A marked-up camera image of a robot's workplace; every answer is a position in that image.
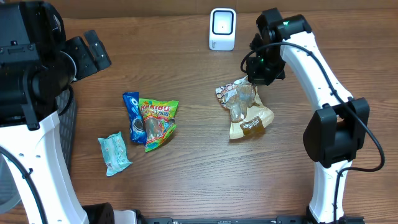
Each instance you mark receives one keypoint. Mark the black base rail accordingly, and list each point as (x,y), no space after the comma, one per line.
(277,220)

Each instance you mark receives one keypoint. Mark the cardboard back board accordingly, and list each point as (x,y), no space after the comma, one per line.
(84,9)

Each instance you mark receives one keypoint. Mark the grey plastic mesh basket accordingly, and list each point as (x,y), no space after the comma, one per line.
(9,193)

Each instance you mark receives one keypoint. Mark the teal snack packet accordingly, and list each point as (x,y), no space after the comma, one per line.
(114,153)

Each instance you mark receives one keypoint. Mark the beige pastry snack bag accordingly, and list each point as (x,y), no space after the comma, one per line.
(247,112)

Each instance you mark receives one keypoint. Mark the blue Oreo packet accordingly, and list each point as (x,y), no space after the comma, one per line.
(137,129)

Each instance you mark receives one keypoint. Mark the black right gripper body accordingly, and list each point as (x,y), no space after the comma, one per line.
(266,65)

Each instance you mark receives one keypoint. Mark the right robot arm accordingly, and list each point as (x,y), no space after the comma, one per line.
(335,132)

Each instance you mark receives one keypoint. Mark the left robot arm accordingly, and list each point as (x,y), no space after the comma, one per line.
(38,63)

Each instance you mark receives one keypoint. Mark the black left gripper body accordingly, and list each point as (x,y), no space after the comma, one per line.
(84,63)

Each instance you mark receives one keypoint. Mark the white barcode scanner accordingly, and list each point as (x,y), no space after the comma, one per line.
(222,31)

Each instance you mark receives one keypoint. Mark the green Haribo gummy bag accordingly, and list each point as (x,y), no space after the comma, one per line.
(159,118)

